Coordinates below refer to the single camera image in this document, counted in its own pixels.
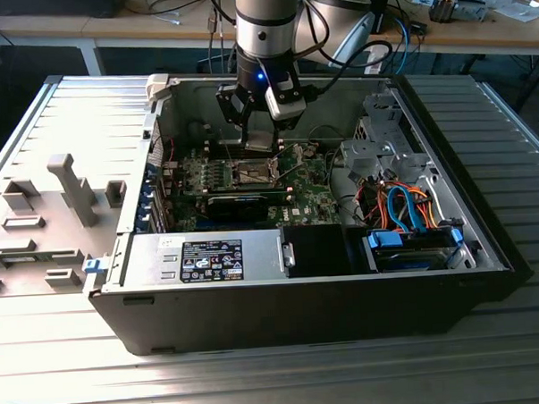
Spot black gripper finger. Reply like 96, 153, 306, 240
272, 112, 307, 133
214, 81, 257, 146

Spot metal socket cover frame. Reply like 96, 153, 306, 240
271, 144, 308, 185

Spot CPU with silver top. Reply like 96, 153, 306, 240
243, 130, 274, 153

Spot thin metal locking lever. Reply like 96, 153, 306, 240
218, 126, 232, 163

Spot metal CPU socket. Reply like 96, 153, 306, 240
228, 155, 283, 190

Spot CPU cooler on desk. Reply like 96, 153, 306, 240
427, 0, 460, 25

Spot green motherboard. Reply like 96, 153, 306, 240
159, 139, 343, 234

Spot beige case latch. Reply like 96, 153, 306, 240
145, 72, 182, 104

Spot installed RAM stick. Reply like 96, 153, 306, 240
182, 184, 289, 201

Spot metal disk bay cage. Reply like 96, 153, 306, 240
337, 88, 436, 187

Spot black graphics card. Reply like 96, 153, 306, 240
205, 191, 271, 224

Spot wooden desk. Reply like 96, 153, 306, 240
0, 0, 539, 81

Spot black plastic shroud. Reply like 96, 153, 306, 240
279, 222, 367, 279

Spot black box on desk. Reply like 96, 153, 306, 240
366, 0, 395, 36

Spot blue card retainer clips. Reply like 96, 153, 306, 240
132, 163, 160, 234

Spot hard disk in blue carrier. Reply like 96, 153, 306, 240
361, 226, 467, 274

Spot silver power supply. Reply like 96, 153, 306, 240
117, 227, 287, 289

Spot black open PC case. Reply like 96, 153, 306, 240
78, 58, 536, 359

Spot silver drive on desk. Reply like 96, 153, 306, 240
455, 0, 490, 24

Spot blue case latch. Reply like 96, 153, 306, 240
81, 257, 107, 276

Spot black monitor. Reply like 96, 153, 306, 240
0, 0, 122, 23

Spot grey parts rack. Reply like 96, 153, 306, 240
0, 149, 136, 299

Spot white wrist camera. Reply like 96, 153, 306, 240
264, 77, 311, 122

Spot thin black wire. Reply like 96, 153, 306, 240
307, 123, 357, 177

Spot orange wire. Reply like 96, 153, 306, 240
360, 182, 391, 230
407, 184, 440, 229

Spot blue flat wire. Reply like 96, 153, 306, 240
384, 181, 433, 234

